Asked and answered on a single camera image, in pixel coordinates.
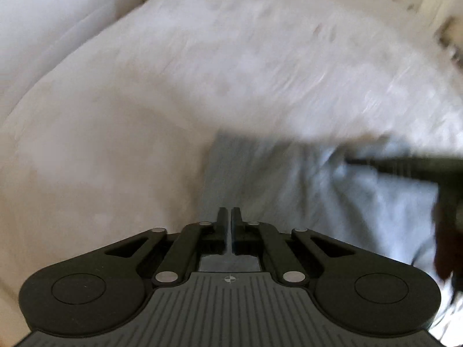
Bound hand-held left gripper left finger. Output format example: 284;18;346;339
104;207;231;290

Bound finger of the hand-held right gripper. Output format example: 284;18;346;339
346;156;441;184

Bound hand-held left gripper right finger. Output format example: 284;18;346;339
231;207;357;287

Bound light blue pants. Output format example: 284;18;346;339
200;132;463;340

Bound bed with white floral bedspread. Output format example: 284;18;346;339
0;0;463;333

